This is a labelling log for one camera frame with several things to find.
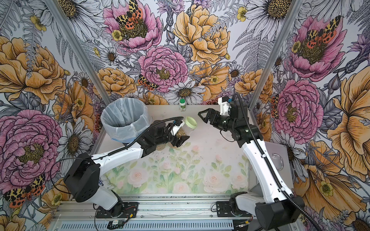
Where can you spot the small green-cap white bottle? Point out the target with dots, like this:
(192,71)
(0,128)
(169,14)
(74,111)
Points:
(182,105)

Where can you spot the black trash bin with liner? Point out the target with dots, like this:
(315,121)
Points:
(125,119)

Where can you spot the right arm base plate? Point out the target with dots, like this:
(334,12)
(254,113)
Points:
(224,210)

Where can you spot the aluminium front rail frame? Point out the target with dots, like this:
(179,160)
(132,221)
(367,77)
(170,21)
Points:
(155,212)

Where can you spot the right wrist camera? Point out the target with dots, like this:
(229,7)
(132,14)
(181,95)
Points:
(224,103)

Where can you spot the green-lid peanut jar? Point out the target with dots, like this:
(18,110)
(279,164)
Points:
(188,125)
(160,147)

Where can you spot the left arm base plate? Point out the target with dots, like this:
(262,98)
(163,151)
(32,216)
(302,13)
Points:
(120,210)

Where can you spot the silver first aid case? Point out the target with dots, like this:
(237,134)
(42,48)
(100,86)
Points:
(279,156)

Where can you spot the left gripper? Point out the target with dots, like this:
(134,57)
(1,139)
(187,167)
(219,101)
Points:
(170,136)

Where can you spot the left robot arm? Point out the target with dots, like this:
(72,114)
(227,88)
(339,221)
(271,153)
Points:
(82,179)

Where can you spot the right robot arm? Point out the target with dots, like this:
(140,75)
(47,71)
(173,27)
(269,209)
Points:
(276,206)

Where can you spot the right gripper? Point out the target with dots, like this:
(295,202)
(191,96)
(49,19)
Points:
(215,117)

